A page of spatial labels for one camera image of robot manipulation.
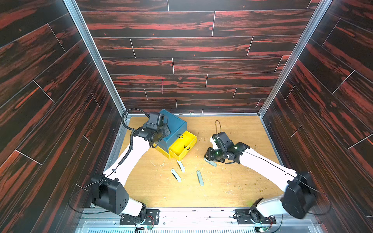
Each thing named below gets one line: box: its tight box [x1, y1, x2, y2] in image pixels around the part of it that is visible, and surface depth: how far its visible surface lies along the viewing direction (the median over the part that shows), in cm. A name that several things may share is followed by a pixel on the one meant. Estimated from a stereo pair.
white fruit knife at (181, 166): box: [176, 159, 186, 173], surface depth 93 cm
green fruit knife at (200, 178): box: [196, 169, 204, 187], surface depth 88 cm
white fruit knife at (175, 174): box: [170, 168, 182, 183], surface depth 90 cm
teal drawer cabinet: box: [157, 108, 188, 153], surface depth 86 cm
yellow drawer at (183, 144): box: [168, 130, 198, 161], surface depth 92 cm
